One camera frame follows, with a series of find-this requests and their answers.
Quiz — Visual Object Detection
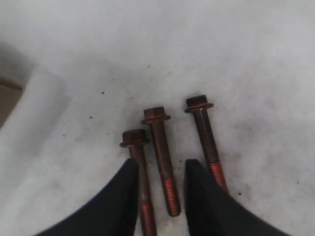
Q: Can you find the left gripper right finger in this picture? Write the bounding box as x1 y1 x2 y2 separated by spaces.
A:
185 159 286 236

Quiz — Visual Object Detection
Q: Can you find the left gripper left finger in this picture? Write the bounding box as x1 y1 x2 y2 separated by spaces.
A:
36 158 140 236

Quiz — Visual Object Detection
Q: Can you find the copper-brown flange bolt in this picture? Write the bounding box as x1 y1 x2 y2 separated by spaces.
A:
119 128 158 236
140 106 182 217
184 94 228 192

